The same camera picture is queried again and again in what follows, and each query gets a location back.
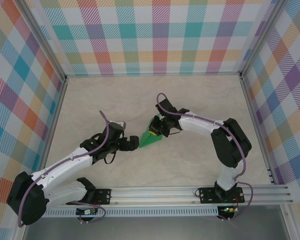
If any green paper sheet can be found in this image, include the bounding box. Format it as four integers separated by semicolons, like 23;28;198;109
138;113;165;150

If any left small circuit board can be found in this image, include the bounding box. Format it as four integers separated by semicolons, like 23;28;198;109
76;208;99;216

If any grey metal panel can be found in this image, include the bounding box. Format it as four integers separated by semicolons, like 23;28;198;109
22;216;291;240

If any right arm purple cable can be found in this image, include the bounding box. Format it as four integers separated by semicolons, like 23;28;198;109
156;92;254;222

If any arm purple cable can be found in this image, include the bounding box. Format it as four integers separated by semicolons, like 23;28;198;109
17;110;110;228
156;92;254;222

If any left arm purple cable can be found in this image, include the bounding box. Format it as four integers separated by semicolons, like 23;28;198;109
17;110;110;228

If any long aluminium frame rail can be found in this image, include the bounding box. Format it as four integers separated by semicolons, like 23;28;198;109
64;72;243;79

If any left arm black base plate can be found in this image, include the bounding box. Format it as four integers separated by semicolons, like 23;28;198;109
92;188;113;206

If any wide aluminium mounting rail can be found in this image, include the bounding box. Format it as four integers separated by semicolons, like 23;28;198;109
17;184;294;207

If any aluminium side frame rail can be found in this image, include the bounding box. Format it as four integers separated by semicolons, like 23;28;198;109
239;76;277;186
33;78;69;188

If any slotted grey cable duct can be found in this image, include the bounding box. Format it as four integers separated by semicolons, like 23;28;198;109
43;206;220;218

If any black round cable mount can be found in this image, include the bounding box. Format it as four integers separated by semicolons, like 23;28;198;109
77;215;96;224
216;212;235;222

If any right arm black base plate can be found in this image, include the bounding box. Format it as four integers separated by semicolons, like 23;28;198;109
199;186;245;205

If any aluminium frame leg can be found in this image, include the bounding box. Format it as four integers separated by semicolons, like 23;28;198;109
13;223;32;240
279;203;300;240

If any aluminium frame post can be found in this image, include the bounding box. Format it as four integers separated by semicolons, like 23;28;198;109
238;0;285;80
19;0;68;83

